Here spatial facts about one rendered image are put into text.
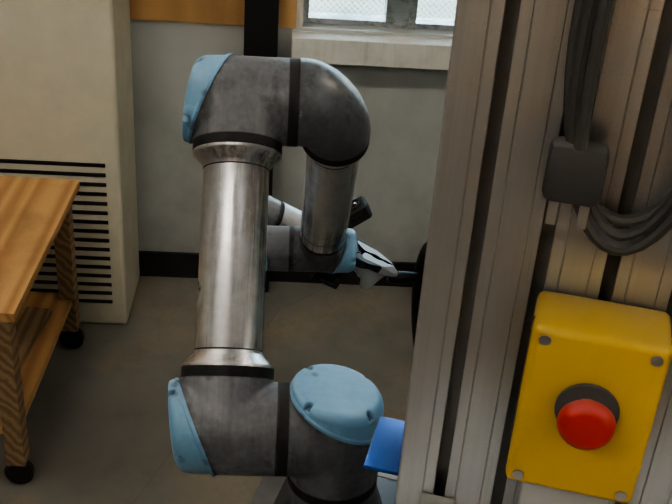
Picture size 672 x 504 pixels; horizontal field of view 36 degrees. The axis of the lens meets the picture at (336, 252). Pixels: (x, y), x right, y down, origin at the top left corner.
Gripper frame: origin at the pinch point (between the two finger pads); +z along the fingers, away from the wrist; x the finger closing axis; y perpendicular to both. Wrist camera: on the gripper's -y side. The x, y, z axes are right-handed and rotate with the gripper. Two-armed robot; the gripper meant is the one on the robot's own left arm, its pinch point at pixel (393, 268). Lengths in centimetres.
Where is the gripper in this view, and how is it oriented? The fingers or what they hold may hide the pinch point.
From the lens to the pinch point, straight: 190.3
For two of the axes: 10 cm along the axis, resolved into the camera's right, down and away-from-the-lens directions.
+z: 8.3, 4.0, 3.9
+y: -5.4, 7.6, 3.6
